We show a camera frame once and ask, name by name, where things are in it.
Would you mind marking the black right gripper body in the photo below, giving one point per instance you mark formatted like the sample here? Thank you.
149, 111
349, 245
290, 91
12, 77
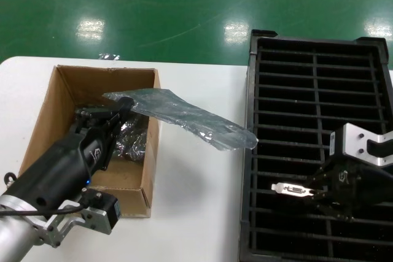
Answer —
356, 185

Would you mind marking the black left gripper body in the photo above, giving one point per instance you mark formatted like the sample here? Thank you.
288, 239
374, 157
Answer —
61, 167

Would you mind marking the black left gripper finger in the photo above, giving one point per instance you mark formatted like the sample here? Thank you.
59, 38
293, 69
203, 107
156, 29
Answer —
98, 113
114, 139

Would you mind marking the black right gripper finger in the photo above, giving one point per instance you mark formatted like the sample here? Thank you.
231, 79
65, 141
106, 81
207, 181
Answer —
334, 208
320, 177

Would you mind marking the translucent grey antistatic bag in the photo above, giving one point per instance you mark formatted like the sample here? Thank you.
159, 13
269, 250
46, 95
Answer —
172, 111

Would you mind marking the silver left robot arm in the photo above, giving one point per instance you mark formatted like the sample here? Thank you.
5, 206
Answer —
12, 231

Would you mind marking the bagged graphics card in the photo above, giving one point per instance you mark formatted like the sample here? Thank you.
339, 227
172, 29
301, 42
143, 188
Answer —
132, 142

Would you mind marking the brown cardboard box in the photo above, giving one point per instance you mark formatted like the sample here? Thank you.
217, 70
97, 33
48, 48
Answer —
76, 81

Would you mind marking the black slotted plastic container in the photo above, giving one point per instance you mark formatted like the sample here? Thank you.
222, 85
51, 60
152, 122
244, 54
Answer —
251, 90

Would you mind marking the small shiny foil scrap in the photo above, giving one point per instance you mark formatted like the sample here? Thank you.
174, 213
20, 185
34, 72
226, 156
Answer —
109, 56

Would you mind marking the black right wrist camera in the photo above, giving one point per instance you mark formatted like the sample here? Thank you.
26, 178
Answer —
337, 144

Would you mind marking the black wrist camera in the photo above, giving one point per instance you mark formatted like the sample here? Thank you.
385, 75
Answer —
114, 211
337, 144

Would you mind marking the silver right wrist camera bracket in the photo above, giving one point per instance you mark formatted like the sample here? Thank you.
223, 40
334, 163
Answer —
353, 142

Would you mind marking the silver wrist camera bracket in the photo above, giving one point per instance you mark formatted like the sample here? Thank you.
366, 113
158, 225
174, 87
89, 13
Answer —
98, 219
353, 142

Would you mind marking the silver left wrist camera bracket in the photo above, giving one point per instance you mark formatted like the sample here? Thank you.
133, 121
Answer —
98, 219

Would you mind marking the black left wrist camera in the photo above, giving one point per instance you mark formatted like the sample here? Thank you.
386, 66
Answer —
114, 211

